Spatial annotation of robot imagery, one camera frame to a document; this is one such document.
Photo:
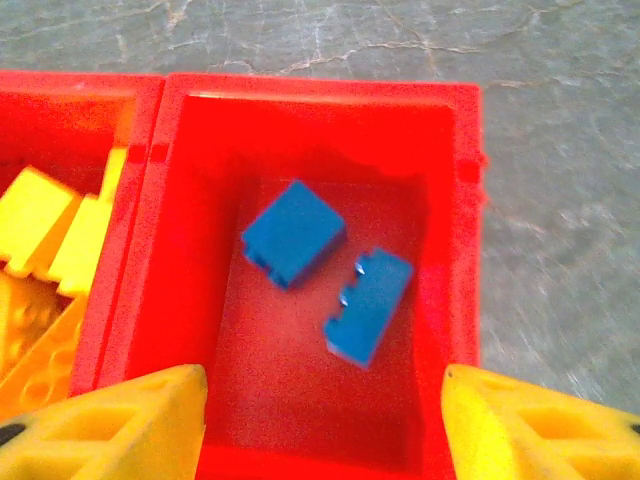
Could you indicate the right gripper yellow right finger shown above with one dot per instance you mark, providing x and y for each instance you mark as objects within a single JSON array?
[{"x": 540, "y": 440}]

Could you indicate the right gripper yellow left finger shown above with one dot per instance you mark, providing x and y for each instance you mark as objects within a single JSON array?
[{"x": 100, "y": 440}]

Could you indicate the yellow lego plate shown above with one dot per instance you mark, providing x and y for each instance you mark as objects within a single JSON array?
[
  {"x": 50, "y": 370},
  {"x": 25, "y": 320}
]

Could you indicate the blue lego brick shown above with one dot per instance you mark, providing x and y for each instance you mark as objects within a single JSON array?
[
  {"x": 295, "y": 232},
  {"x": 370, "y": 310}
]

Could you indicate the small yellow lego brick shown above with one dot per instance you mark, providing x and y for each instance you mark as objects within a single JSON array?
[{"x": 115, "y": 175}]

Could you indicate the red plastic bin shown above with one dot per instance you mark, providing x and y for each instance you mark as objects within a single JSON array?
[
  {"x": 300, "y": 120},
  {"x": 60, "y": 115}
]

